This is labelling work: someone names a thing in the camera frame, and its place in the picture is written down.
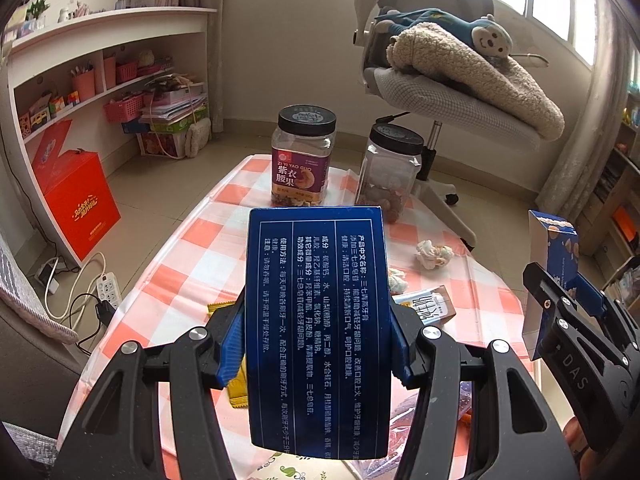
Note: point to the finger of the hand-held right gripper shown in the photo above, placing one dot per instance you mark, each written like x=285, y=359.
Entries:
x=592, y=292
x=545, y=290

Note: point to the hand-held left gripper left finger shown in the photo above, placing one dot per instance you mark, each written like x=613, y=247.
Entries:
x=231, y=355

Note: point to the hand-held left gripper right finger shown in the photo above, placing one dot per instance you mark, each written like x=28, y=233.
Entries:
x=400, y=350

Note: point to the small blue white box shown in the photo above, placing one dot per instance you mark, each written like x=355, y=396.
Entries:
x=560, y=250

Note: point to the dark blue printed box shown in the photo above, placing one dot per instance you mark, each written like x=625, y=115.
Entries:
x=315, y=335

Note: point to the yellow snack wrapper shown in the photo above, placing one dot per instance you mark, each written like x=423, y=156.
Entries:
x=239, y=392

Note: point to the brown white flat packet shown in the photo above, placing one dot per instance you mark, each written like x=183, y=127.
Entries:
x=430, y=305

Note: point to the clear plastic wrapper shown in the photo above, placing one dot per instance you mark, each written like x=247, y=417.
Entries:
x=425, y=410

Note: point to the small crumpled white tissue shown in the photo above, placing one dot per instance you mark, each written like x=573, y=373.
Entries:
x=397, y=281

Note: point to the large crumpled white tissue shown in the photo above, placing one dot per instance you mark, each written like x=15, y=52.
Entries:
x=434, y=254

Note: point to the orange white checkered tablecloth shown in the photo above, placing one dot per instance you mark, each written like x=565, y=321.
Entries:
x=200, y=240

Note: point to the white power strip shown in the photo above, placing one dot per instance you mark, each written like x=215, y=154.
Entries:
x=107, y=290

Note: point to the clear plastic nut jar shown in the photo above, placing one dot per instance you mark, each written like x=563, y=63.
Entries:
x=390, y=175

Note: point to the pale patterned curtain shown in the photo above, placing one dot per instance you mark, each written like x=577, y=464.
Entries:
x=585, y=110

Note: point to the purple label nut jar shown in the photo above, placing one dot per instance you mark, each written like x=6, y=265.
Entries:
x=301, y=160

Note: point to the grey striped cushion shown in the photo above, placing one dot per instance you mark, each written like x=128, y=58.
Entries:
x=25, y=300

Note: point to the red gift box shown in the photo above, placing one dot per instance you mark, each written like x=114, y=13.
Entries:
x=80, y=200

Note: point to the beige fleece blanket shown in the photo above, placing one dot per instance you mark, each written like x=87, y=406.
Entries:
x=480, y=75

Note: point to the grey office chair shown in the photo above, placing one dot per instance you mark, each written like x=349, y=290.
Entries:
x=430, y=95

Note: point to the pink plastic basket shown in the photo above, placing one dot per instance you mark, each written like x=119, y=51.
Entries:
x=124, y=108

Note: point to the blue monkey plush toy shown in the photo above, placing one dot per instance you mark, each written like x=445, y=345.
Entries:
x=440, y=22

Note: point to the pink pen holder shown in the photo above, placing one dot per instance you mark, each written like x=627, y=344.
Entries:
x=83, y=85

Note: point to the white shelf unit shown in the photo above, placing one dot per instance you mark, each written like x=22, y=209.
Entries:
x=100, y=35

